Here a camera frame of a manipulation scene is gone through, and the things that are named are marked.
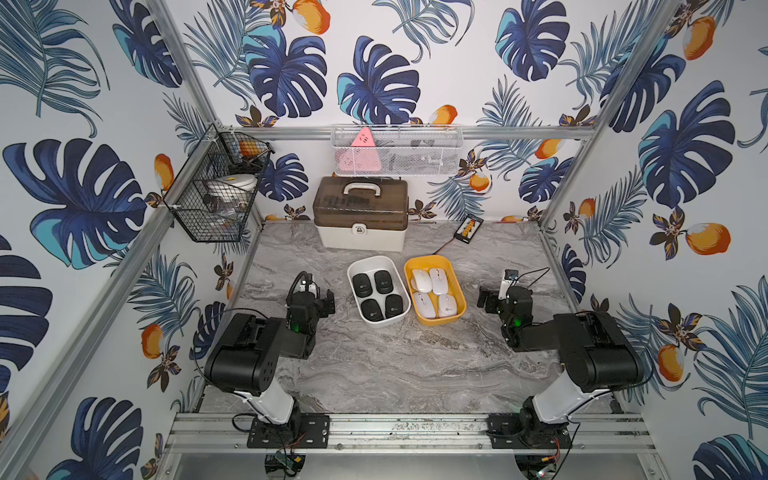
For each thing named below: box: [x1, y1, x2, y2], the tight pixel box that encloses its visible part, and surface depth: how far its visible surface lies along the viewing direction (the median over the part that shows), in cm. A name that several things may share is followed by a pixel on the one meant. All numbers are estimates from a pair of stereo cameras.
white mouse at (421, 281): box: [411, 269, 433, 293], surface depth 102 cm
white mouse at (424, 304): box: [414, 291, 437, 318], surface depth 97 cm
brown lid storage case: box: [312, 176, 409, 252], surface depth 103 cm
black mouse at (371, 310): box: [360, 299, 384, 322], surface depth 96 cm
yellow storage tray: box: [404, 255, 467, 327], surface depth 100 cm
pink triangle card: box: [338, 127, 382, 172], surface depth 92 cm
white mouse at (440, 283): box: [430, 267, 449, 296], surface depth 103 cm
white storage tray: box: [347, 256, 412, 328], surface depth 102 cm
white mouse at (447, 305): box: [438, 293, 458, 317], surface depth 97 cm
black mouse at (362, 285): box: [352, 273, 373, 298], surface depth 102 cm
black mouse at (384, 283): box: [374, 270, 393, 294], surface depth 102 cm
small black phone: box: [454, 215, 484, 244], surface depth 119 cm
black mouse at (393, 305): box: [385, 294, 403, 319], surface depth 97 cm
